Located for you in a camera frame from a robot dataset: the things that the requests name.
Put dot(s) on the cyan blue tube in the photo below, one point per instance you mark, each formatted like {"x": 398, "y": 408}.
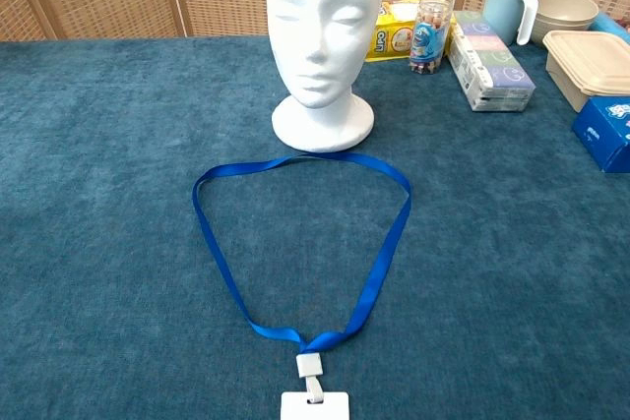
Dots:
{"x": 610, "y": 26}

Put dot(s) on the pastel tissue multipack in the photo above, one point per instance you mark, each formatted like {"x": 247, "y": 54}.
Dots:
{"x": 492, "y": 61}

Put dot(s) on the teal tablecloth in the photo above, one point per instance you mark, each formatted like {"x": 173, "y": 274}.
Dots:
{"x": 98, "y": 243}

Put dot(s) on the beige bowl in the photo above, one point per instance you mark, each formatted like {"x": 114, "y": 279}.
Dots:
{"x": 566, "y": 12}

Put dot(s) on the yellow Lipo biscuit package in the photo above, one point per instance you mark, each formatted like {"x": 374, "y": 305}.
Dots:
{"x": 389, "y": 39}

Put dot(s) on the blue Oreo cookie box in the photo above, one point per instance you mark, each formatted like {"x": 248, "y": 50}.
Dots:
{"x": 605, "y": 135}

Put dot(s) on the clear snack jar blue label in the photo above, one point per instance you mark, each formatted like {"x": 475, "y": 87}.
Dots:
{"x": 428, "y": 36}

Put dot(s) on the white foam mannequin head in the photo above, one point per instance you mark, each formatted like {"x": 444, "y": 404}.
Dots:
{"x": 320, "y": 21}

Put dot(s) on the beige lidded lunch box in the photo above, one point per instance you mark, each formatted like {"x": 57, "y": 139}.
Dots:
{"x": 590, "y": 61}

